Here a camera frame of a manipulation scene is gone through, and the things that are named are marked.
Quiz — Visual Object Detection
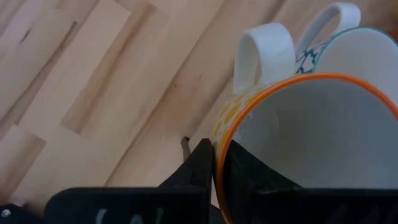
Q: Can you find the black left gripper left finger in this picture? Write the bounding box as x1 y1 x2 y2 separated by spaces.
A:
44 138 214 224

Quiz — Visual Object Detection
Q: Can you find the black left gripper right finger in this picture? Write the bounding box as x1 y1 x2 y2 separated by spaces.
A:
223 139 398 224

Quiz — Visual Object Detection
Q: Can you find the yellow patterned mug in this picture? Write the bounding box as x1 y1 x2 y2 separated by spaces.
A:
211 22 398 224

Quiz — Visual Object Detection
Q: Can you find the blue crackle patterned mug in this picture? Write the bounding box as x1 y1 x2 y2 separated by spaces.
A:
294 2 398 106

